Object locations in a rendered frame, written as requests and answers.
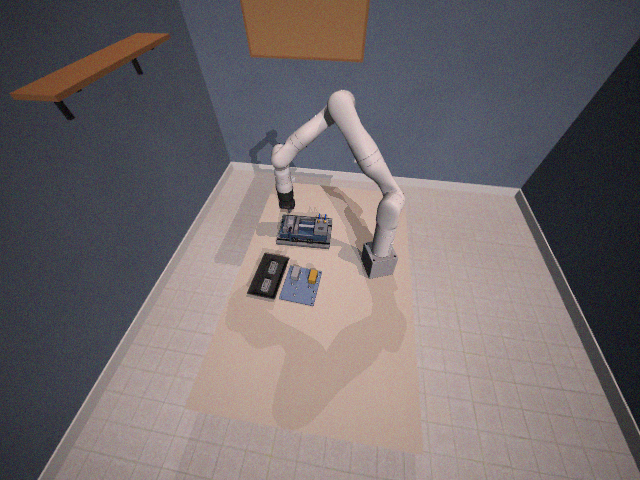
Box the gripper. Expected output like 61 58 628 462
276 176 296 213

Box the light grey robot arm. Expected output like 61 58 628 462
271 90 405 257

